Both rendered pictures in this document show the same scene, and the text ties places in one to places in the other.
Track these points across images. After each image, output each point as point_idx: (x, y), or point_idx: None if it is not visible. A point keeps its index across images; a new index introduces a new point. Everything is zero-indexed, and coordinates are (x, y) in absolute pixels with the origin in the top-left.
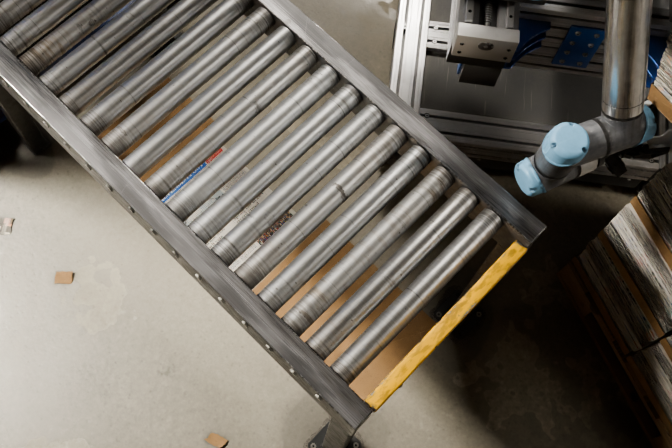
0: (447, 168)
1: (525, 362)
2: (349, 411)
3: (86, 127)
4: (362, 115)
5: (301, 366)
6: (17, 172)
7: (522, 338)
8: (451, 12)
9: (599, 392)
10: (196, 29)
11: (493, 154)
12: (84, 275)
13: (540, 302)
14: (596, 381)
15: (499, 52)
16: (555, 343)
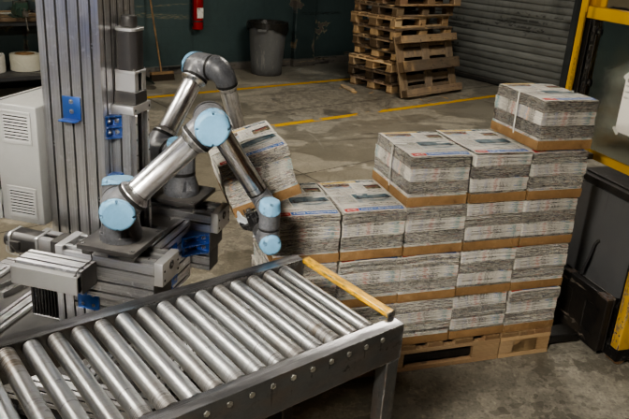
0: (251, 274)
1: (321, 414)
2: (393, 324)
3: (151, 412)
4: (203, 295)
5: (364, 336)
6: None
7: (305, 413)
8: (123, 297)
9: (344, 388)
10: (95, 350)
11: (187, 375)
12: None
13: None
14: (338, 388)
15: (175, 265)
16: (311, 399)
